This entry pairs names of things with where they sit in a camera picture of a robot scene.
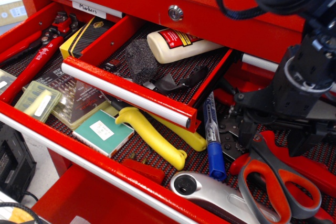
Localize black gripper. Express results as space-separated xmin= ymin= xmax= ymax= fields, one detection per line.
xmin=234 ymin=44 xmax=335 ymax=157

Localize orange grey handled scissors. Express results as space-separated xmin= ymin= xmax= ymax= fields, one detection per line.
xmin=238 ymin=133 xmax=322 ymax=223

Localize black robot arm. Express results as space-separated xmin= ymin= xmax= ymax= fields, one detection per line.
xmin=235 ymin=0 xmax=335 ymax=156

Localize large open red drawer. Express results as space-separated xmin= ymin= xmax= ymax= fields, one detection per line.
xmin=0 ymin=2 xmax=336 ymax=224

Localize silver drawer lock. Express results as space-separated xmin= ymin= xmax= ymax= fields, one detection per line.
xmin=168 ymin=5 xmax=184 ymax=22

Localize small open red drawer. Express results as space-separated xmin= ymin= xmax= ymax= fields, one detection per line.
xmin=61 ymin=16 xmax=234 ymax=132

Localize blue whiteboard marker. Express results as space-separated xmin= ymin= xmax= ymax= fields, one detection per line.
xmin=203 ymin=92 xmax=227 ymax=181

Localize silver utility knife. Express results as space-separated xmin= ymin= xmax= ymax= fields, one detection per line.
xmin=170 ymin=171 xmax=259 ymax=223

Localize black tape scrap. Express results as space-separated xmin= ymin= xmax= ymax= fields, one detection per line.
xmin=154 ymin=65 xmax=208 ymax=94

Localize small red plug adapter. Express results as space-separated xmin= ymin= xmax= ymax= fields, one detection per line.
xmin=121 ymin=153 xmax=165 ymax=184

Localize white glue bottle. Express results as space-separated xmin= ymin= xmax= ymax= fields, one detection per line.
xmin=147 ymin=28 xmax=223 ymax=64

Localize black foam block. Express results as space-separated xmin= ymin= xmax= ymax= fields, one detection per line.
xmin=124 ymin=39 xmax=158 ymax=85

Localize red tool chest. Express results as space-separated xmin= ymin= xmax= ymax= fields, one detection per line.
xmin=23 ymin=0 xmax=306 ymax=61

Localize green small box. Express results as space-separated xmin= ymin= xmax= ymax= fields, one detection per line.
xmin=72 ymin=110 xmax=134 ymax=158

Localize small red black connector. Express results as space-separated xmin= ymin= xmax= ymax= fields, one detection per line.
xmin=103 ymin=59 xmax=121 ymax=72

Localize drill bit set case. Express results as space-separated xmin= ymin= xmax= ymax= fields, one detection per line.
xmin=35 ymin=68 xmax=117 ymax=130

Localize black yellow box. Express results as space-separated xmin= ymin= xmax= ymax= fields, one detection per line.
xmin=59 ymin=16 xmax=115 ymax=59

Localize small yellowish plastic case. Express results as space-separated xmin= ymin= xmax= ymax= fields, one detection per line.
xmin=14 ymin=81 xmax=61 ymax=123

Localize black electronic device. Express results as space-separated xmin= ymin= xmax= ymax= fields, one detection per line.
xmin=1 ymin=122 xmax=36 ymax=202

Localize clear plastic case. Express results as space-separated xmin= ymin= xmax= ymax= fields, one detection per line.
xmin=0 ymin=69 xmax=17 ymax=94

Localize red handled pliers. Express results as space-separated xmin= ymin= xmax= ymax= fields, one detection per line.
xmin=213 ymin=76 xmax=245 ymax=106

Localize yellow handled pliers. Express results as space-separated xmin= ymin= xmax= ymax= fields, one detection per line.
xmin=115 ymin=106 xmax=207 ymax=170

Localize red handled wire stripper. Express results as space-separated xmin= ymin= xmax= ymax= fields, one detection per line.
xmin=1 ymin=11 xmax=79 ymax=104

